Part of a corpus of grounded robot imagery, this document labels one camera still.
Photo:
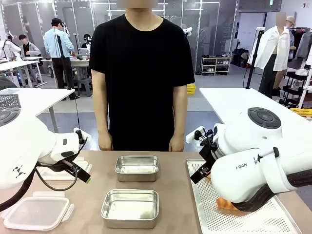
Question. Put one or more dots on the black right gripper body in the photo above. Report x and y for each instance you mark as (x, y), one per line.
(208, 153)

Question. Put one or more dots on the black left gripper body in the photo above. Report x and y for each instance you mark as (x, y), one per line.
(59, 164)

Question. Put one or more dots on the orange croissant bread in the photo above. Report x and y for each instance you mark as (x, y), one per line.
(208, 175)
(225, 204)

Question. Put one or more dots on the clear plastic container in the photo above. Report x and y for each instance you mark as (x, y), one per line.
(56, 175)

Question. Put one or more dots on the person's right forearm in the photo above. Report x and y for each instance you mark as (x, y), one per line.
(102, 119)

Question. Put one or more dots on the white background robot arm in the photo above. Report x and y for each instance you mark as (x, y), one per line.
(9, 46)

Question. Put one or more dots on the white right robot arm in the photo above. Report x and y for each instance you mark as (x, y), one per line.
(243, 175)

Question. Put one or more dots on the person's left forearm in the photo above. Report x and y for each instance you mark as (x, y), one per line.
(180, 119)

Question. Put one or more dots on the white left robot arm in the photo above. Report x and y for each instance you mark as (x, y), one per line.
(24, 146)

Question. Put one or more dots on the clear plastic container lid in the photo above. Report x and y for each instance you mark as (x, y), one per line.
(36, 212)

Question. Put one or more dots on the stainless steel rectangular container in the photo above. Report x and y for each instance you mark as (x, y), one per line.
(130, 207)
(136, 168)

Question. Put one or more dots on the person's left hand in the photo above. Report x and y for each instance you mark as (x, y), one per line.
(176, 143)

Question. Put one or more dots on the person's right hand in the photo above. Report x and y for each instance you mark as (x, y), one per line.
(106, 142)

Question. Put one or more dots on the perforated metal baking tray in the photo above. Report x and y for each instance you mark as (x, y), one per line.
(212, 214)

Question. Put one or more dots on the large white table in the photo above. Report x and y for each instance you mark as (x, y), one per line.
(231, 102)

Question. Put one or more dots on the small yellow crate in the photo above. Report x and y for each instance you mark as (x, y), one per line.
(191, 89)

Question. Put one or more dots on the white table with basket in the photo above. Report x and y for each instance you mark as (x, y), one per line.
(36, 97)

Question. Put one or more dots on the grey perforated basket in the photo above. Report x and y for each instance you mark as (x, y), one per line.
(8, 101)

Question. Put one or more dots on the grey plastic step stool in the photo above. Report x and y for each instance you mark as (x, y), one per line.
(84, 85)

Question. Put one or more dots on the white shoe rack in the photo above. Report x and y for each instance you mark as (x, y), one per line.
(215, 65)

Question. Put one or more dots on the person in black t-shirt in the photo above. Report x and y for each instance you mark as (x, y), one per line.
(143, 85)

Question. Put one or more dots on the black tripod stand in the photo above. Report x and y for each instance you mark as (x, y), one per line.
(252, 65)
(64, 63)

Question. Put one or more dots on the black bags pile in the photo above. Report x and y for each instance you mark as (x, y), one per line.
(240, 58)

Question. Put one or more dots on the flat yellow crate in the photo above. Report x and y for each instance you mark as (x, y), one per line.
(302, 112)

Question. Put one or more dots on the white background desk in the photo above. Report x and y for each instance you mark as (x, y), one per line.
(17, 64)

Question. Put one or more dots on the black rolling cart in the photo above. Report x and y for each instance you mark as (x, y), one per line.
(292, 80)

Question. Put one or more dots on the seated man in grey jacket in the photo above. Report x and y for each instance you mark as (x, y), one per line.
(29, 50)

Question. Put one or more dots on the man in light blue shirt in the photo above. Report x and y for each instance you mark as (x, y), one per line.
(57, 44)

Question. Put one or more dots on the person with black headset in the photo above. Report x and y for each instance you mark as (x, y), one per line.
(86, 40)

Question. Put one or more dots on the clothing rack with grey garments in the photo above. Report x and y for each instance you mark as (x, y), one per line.
(303, 45)

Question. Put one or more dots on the mannequin with beige hat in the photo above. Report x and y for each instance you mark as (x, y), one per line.
(291, 20)

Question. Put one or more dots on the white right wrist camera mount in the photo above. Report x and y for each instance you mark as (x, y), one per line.
(192, 136)

